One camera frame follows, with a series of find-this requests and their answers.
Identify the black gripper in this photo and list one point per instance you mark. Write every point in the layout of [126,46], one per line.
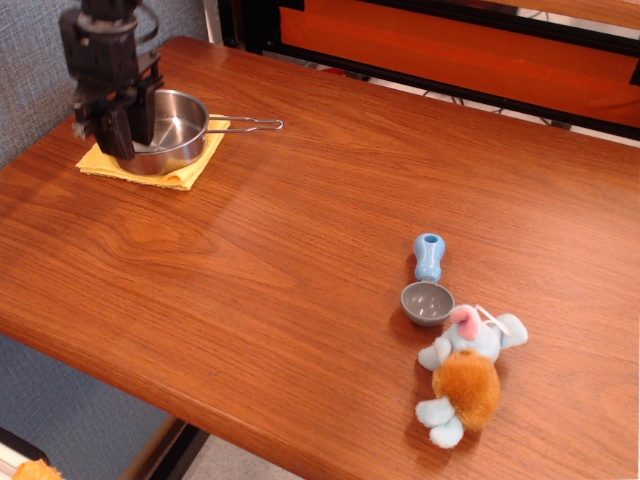
[114,100]

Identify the stainless steel pot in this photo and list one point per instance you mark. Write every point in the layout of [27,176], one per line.
[183,125]

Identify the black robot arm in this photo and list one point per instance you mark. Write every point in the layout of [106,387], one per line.
[115,7]

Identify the yellow folded cloth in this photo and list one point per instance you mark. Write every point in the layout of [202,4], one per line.
[95,162]

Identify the orange fuzzy object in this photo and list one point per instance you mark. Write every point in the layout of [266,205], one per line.
[36,470]

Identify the blue and orange plush toy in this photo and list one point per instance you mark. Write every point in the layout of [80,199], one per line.
[465,381]

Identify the blue handled grey scoop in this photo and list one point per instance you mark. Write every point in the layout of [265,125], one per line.
[426,302]

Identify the orange panel black frame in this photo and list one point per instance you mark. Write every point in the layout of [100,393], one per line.
[576,63]

